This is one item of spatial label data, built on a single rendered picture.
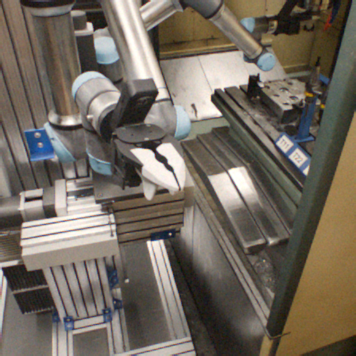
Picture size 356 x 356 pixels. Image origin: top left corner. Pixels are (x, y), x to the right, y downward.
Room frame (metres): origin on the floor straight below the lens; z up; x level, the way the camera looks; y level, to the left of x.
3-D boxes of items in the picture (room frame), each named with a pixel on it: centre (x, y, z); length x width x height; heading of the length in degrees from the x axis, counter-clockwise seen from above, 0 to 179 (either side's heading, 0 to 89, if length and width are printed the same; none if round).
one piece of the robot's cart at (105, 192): (0.93, 0.18, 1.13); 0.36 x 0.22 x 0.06; 104
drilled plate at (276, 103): (1.81, -0.57, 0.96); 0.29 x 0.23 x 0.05; 18
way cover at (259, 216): (1.47, -0.27, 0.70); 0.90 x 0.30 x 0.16; 18
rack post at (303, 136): (1.52, -0.58, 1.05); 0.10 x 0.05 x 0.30; 108
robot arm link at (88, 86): (0.64, 0.15, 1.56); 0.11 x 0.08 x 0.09; 29
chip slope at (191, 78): (2.41, -0.38, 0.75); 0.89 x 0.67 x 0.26; 108
